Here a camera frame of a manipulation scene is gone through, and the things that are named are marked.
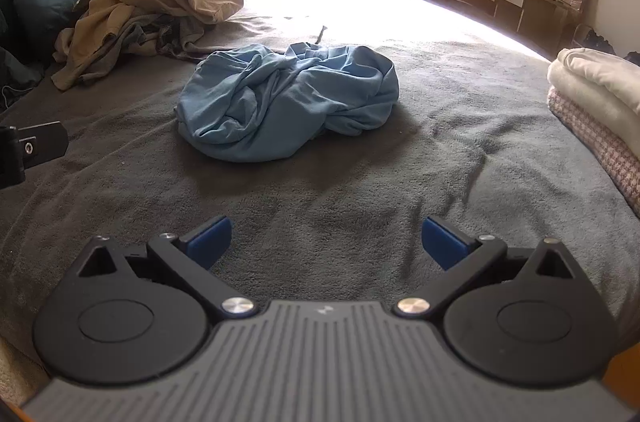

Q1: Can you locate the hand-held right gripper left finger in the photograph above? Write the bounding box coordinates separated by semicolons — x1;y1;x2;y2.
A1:
75;215;259;319

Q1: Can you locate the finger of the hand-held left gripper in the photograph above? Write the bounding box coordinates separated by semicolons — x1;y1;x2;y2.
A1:
0;121;69;190

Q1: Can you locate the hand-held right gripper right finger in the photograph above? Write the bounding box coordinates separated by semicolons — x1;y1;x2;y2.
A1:
391;216;598;319

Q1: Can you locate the blue t-shirt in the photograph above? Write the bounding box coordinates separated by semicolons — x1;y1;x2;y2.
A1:
175;42;401;163

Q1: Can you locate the grey fleece bed blanket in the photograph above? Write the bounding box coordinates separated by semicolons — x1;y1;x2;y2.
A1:
0;0;640;353

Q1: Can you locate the dark grey crumpled garment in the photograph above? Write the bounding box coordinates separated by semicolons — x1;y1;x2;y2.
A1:
107;13;216;60

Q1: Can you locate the pink houndstooth folded garment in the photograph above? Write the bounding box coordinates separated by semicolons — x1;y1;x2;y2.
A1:
547;86;640;220

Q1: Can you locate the cream folded blanket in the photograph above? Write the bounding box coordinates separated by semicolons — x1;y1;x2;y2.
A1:
547;61;640;148

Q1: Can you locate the metal shoe rack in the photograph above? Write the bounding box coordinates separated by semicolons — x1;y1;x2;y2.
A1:
570;22;618;56

